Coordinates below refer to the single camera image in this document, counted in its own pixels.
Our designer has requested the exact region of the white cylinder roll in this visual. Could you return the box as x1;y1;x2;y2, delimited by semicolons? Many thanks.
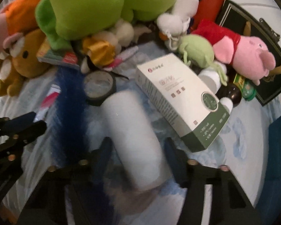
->
101;90;170;191

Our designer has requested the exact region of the white green carton box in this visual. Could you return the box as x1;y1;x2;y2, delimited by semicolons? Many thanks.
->
135;53;233;152

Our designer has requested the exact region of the small green frog plush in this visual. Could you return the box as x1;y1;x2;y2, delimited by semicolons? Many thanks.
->
178;34;228;86

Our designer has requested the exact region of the dark blue fuzzy item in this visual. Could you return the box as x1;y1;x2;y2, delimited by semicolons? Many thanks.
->
54;67;115;225

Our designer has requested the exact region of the blue plastic storage crate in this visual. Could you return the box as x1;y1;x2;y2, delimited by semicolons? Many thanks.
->
256;97;281;224

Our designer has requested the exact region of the brown bear plush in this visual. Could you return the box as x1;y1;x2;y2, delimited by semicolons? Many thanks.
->
0;29;51;97

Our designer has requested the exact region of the large pink pig plush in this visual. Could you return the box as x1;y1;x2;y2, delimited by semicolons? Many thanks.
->
0;0;47;59

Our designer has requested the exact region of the black tape roll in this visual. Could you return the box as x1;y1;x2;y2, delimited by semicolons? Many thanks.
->
83;71;116;107

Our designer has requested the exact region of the brown glass medicine bottle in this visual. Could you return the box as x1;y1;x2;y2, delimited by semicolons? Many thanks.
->
216;72;245;108

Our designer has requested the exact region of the black framed box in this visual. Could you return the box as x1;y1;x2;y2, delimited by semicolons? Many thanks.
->
216;0;281;106

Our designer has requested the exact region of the large green plush toy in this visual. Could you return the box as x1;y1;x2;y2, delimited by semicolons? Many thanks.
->
35;0;176;50

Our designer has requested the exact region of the red dress pig plush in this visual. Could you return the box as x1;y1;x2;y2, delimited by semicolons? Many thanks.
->
192;19;276;86

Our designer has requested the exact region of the white plush toy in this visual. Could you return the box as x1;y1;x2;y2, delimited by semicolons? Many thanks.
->
156;0;199;52

